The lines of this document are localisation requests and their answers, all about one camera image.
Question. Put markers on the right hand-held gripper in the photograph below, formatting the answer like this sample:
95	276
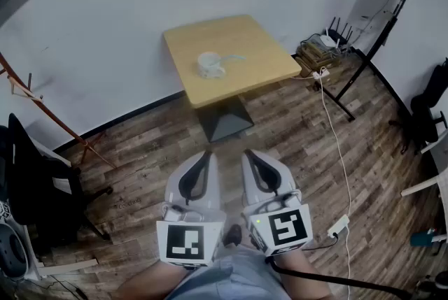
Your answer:
266	202

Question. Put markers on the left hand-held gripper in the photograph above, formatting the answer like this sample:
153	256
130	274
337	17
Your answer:
190	214

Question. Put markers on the white cup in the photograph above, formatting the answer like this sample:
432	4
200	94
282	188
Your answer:
207	68

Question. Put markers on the person's left forearm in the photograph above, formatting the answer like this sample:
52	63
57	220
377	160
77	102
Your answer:
154	279

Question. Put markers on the person's right forearm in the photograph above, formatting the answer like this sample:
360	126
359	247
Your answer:
304	274

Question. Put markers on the person's dark shoe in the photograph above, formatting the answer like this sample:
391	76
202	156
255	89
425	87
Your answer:
233	235

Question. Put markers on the person's light blue clothing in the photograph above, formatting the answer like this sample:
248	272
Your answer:
231	277

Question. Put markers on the white floor power strip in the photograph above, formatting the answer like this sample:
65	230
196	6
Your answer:
339	226

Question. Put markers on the light wooden plank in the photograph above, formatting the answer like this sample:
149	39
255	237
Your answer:
66	267

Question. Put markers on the small white power strip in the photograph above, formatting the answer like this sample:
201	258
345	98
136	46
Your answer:
321	74

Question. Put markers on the black chair with white seat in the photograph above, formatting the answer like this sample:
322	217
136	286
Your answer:
38	186

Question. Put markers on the stack of brown books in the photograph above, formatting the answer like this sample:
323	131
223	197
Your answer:
316	55

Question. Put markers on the teal box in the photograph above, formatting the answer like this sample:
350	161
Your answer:
421	238

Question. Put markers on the white plastic chair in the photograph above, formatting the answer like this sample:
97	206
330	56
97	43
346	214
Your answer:
432	179

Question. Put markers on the brown wooden coat rack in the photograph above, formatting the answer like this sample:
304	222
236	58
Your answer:
52	116

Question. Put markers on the white router with black antennas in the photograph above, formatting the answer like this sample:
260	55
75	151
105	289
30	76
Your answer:
329	39

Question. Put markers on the black display stand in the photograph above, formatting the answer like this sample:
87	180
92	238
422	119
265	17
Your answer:
367	57

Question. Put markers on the round white and grey device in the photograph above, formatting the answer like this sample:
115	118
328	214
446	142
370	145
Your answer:
12	251

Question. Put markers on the black office chair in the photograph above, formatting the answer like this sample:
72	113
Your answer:
427	110

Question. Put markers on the black table pedestal base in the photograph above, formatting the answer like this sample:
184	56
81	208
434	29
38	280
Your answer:
224	120

